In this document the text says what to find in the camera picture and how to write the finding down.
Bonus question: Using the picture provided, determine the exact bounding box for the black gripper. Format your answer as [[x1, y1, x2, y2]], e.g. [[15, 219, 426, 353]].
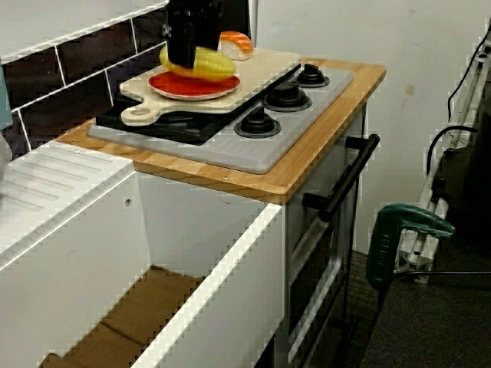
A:
[[163, 0, 226, 70]]

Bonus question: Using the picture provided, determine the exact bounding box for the yellow toy corn cob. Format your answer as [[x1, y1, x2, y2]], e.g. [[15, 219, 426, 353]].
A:
[[159, 44, 236, 82]]

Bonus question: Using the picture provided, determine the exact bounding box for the toy salmon nigiri sushi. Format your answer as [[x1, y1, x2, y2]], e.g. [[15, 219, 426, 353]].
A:
[[216, 31, 254, 61]]

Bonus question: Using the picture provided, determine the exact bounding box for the red round plate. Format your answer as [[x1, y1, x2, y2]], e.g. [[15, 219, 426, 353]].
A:
[[148, 71, 242, 101]]

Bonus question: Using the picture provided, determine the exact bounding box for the light wooden cutting board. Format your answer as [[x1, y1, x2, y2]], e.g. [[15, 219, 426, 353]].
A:
[[119, 48, 302, 129]]

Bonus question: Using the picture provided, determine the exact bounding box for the black burner grate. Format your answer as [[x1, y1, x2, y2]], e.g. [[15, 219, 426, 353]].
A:
[[95, 61, 302, 146]]

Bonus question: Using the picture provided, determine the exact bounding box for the small black stove knob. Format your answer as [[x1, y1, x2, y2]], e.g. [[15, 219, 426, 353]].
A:
[[233, 106, 282, 139]]

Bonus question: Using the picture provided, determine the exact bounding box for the dark tile backsplash panel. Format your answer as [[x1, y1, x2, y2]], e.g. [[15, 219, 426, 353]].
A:
[[0, 0, 170, 162]]

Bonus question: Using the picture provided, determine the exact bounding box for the large black stove knob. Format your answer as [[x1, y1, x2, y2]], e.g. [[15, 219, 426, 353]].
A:
[[262, 80, 312, 113]]

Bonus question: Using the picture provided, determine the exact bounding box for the grey toy stove top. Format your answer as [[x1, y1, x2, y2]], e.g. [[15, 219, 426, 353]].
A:
[[87, 63, 354, 173]]

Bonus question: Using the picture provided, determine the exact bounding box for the wooden kitchen countertop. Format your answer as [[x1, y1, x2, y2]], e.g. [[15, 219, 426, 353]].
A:
[[55, 57, 386, 204]]

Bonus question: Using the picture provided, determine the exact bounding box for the teal box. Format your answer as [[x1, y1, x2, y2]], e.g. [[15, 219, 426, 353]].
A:
[[0, 68, 15, 131]]

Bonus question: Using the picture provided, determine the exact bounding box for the white toy sink basin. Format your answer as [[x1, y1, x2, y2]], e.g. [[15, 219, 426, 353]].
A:
[[0, 140, 287, 368]]

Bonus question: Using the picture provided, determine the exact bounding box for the white toy oven front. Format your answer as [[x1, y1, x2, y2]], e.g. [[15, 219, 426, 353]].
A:
[[285, 101, 371, 368]]

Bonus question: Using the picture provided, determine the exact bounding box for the brown cardboard sheet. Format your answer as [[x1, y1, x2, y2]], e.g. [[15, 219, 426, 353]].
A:
[[38, 264, 210, 368]]

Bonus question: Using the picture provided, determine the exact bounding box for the black equipment case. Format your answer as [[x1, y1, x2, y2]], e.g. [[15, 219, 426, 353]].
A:
[[431, 87, 491, 241]]

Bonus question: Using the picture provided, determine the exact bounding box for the black oven door handle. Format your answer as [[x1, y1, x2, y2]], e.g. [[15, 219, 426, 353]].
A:
[[302, 133, 381, 223]]

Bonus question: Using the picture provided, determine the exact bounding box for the thick black cable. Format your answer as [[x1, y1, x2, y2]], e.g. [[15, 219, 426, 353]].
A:
[[427, 124, 479, 181]]

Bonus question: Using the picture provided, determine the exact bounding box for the thin black cable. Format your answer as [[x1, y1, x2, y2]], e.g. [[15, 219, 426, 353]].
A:
[[447, 34, 489, 124]]

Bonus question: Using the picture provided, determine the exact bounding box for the aluminium frame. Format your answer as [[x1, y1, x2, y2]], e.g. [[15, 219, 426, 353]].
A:
[[394, 28, 491, 285]]

